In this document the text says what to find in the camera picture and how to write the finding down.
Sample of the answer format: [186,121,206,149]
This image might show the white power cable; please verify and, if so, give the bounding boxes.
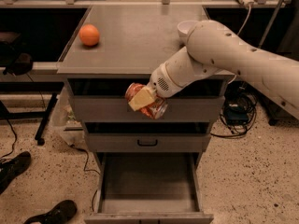
[227,3,252,85]

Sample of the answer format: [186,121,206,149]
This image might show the orange fruit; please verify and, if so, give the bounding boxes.
[78,24,100,47]

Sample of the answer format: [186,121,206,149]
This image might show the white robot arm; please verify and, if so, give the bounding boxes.
[128,20,299,119]

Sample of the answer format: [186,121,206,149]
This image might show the black cable bundle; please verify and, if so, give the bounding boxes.
[210,91,258,139]

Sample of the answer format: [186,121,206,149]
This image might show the grey drawer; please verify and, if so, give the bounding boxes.
[68,78,224,122]
[85,153,213,224]
[85,122,211,153]

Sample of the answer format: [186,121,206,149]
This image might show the white bowl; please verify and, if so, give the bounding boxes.
[177,21,197,44]

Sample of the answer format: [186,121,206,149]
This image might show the clear plastic bag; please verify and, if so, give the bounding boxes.
[50,87,85,146]

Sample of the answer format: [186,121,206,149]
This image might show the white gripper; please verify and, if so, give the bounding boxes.
[129,63,181,111]

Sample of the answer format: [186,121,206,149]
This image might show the black shoe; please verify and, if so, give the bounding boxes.
[23,200,78,224]
[0,151,31,194]

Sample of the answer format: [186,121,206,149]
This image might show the grey drawer cabinet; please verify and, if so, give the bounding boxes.
[56,5,235,224]

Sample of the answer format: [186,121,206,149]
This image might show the middle grey drawer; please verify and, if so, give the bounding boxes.
[85,122,211,153]

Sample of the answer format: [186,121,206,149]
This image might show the top grey drawer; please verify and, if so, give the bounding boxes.
[68,78,224,122]

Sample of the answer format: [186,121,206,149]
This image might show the black shoe lower left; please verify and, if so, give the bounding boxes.
[23,200,78,224]

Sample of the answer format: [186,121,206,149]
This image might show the black floor cable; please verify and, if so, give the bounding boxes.
[68,143,102,213]

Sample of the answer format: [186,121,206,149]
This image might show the black shoe upper left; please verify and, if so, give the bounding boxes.
[0,151,31,194]

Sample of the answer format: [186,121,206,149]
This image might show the bottom grey drawer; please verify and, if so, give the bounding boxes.
[85,153,213,224]

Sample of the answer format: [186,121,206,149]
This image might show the red coke can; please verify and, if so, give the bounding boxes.
[125,83,168,119]

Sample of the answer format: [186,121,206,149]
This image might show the black table leg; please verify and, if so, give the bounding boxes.
[0,93,58,146]

